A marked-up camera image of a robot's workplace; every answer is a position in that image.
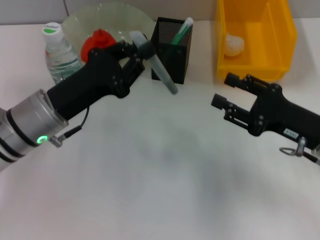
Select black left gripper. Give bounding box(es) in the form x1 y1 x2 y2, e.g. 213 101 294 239
46 40 157 120

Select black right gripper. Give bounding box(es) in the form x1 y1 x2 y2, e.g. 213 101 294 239
210 72 320 151

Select grey marker pen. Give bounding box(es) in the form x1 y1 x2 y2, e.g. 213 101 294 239
129 30 179 96

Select red-orange toy orange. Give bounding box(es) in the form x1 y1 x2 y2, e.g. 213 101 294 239
80 28 118 64

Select white paper ball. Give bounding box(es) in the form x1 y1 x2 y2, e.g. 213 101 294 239
223 34 246 59

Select green utility knife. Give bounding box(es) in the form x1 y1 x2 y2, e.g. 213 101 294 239
170 16 196 48

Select clear water bottle green label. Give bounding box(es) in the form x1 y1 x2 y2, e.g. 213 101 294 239
41 22 84 85

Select translucent wavy fruit plate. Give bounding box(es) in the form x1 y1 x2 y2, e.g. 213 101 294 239
61 1 155 51

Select black mesh pen holder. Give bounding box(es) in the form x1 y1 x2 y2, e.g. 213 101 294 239
150 16 194 86

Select yellow plastic storage bin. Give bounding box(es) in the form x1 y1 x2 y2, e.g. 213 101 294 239
214 0 299 83

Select grey gripper cable with plugs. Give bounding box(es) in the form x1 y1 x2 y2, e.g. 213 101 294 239
278 136 320 166

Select black gripper cable with plugs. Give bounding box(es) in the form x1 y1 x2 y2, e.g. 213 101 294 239
48 105 91 149

